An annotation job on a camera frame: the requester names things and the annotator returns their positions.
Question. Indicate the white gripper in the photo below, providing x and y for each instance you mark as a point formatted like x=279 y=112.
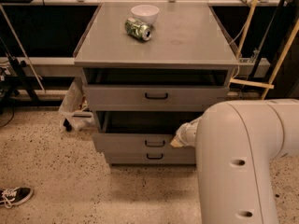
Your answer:
x=189 y=133

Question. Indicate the grey drawer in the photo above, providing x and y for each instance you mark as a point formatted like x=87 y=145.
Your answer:
x=137 y=131
x=151 y=158
x=136 y=89

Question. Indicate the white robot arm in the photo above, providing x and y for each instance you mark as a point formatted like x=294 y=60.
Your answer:
x=234 y=143

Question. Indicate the grey bottom drawer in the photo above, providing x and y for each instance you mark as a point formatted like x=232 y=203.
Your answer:
x=151 y=158

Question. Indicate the grey drawer cabinet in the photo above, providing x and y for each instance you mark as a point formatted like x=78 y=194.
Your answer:
x=184 y=36

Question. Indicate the grey top drawer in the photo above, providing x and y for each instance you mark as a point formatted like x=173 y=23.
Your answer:
x=136 y=89

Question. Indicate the clear plastic bag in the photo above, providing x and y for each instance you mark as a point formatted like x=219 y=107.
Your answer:
x=74 y=108

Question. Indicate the green crushed soda can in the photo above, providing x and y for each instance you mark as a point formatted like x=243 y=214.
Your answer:
x=137 y=29

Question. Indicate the white bowl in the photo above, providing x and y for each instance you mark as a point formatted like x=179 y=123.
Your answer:
x=146 y=13

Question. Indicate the black white sneaker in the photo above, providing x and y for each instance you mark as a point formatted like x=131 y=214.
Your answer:
x=15 y=196

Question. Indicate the black tripod stand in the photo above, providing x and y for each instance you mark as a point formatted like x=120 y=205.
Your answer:
x=20 y=73

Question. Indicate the white thin rod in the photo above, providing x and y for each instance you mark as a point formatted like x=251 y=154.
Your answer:
x=37 y=76

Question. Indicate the wooden easel frame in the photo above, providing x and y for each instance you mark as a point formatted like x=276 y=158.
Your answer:
x=269 y=42

